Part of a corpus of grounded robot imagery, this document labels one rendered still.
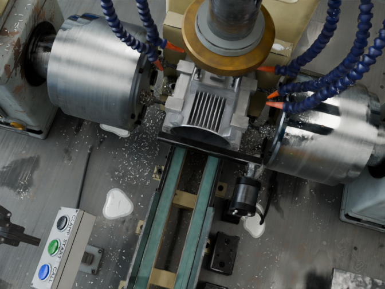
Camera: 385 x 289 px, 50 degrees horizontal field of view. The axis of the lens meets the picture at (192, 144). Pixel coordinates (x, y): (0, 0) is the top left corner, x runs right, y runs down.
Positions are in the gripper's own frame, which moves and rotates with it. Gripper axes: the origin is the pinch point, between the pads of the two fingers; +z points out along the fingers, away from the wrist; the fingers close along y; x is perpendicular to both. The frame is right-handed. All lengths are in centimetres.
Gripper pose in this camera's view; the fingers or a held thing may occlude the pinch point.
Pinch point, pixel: (20, 237)
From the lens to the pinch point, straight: 86.5
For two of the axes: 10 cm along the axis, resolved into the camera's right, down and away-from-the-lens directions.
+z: 5.7, 4.2, 7.0
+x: -7.8, 0.1, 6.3
